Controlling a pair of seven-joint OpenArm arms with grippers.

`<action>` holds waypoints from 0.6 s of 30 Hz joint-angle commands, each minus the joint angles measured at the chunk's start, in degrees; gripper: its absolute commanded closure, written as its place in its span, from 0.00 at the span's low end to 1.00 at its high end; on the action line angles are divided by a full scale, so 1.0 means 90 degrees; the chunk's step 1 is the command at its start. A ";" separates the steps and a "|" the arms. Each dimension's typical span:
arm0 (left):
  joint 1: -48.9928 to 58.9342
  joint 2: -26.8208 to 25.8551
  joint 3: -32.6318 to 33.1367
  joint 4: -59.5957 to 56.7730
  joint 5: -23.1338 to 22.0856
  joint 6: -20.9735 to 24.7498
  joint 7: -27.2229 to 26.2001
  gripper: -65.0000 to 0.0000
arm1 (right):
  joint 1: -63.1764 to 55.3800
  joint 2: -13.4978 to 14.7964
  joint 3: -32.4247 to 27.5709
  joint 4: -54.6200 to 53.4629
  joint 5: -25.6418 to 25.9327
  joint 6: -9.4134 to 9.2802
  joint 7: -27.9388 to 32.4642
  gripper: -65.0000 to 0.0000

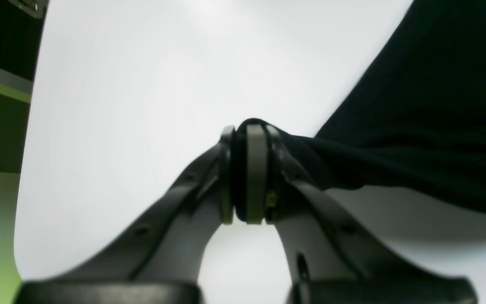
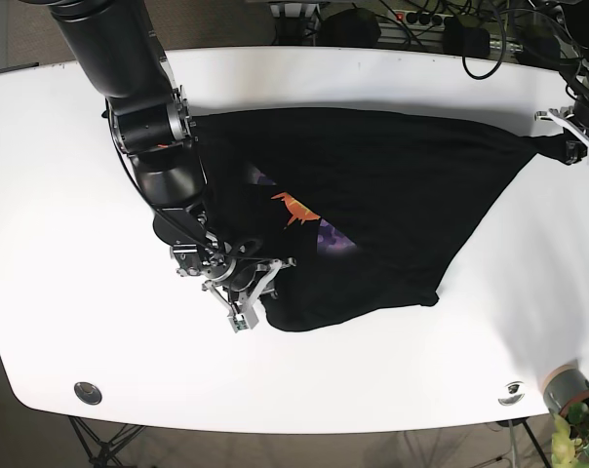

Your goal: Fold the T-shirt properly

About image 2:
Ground silver table grommet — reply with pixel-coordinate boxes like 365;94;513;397
497;381;526;407
73;381;102;406

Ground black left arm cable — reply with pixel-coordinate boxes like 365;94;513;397
459;0;588;82

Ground grey plant pot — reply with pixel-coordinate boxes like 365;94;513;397
539;365;589;417

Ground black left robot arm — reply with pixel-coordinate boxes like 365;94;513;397
534;1;589;164

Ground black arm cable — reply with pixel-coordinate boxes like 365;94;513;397
106;111;276;264
459;0;588;82

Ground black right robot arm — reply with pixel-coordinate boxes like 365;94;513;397
43;0;295;332

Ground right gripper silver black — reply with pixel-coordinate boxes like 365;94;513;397
201;257;296;332

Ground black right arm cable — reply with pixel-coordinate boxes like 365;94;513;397
106;111;276;264

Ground green potted plant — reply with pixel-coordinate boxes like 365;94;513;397
551;402;589;468

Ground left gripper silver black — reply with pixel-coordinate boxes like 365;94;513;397
534;97;589;165

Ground left silver table grommet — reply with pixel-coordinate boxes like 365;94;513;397
73;381;102;406

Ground right silver table grommet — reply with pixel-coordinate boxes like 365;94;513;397
497;381;526;407

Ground black folding table legs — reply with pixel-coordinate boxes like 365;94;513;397
67;416;146;468

